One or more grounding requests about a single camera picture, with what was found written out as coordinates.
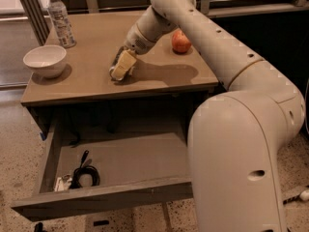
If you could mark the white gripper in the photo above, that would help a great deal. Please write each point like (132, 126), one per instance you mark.
(137, 43)

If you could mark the dark redbull can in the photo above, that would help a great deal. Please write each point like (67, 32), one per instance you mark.
(116, 62)

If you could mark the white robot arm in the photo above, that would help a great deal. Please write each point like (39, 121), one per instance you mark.
(233, 137)

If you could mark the open grey top drawer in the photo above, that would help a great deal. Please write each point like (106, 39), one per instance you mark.
(142, 162)

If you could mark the red apple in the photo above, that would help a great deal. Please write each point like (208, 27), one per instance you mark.
(180, 42)

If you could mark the white ceramic bowl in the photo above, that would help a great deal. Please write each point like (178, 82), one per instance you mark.
(46, 61)

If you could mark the clear plastic water bottle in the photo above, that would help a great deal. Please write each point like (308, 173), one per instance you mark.
(60, 20)

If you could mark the small white packet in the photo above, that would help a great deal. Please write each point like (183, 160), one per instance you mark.
(63, 183)

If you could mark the white power strip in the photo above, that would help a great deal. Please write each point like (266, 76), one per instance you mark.
(300, 193)

